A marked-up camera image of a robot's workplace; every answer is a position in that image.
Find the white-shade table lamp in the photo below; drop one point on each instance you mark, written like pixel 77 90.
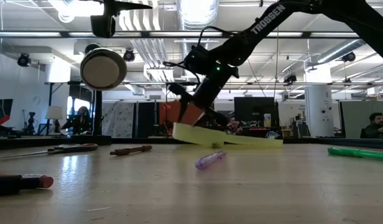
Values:
pixel 54 112

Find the black monitor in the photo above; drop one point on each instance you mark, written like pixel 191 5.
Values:
pixel 253 110

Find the white round column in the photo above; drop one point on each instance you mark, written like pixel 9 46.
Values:
pixel 319 109

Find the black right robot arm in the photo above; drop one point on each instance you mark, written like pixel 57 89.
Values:
pixel 241 40

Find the blue white bag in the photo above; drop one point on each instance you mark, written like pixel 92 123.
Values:
pixel 273 135

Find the red black background machine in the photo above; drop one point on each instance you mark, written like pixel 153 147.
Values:
pixel 2 121

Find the patterned grey partition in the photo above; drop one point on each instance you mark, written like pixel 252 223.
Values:
pixel 117 119

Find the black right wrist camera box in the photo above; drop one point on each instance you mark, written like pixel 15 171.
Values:
pixel 196 60

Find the silver ceiling duct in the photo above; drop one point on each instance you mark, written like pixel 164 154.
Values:
pixel 197 15

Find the black pen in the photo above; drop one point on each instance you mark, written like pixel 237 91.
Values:
pixel 8 186

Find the dark wall screen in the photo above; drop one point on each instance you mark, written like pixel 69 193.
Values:
pixel 2 109

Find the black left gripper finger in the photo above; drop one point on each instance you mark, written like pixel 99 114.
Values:
pixel 103 26
pixel 129 6

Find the black aluminium table frame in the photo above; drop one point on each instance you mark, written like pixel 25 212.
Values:
pixel 39 141

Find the orange partition panel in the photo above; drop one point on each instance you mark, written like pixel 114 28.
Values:
pixel 174 116

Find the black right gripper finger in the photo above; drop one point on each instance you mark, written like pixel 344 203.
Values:
pixel 183 102
pixel 218 119

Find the purple pen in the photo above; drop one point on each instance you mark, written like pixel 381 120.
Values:
pixel 208 160

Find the yellow-green plastic supply box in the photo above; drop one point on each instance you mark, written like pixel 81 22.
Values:
pixel 194 135

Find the green partition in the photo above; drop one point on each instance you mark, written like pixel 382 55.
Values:
pixel 353 118

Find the green marker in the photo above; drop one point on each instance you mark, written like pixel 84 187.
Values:
pixel 356 153

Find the brown pencil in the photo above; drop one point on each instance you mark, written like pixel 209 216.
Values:
pixel 129 150

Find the person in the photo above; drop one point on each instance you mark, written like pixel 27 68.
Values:
pixel 81 119
pixel 376 124

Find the black ceiling camera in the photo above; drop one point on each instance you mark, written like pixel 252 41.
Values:
pixel 348 57
pixel 24 60
pixel 290 79
pixel 129 55

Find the black overhead crossbar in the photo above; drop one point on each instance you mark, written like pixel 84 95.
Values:
pixel 145 34

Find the black partition panel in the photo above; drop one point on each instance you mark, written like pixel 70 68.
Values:
pixel 146 119

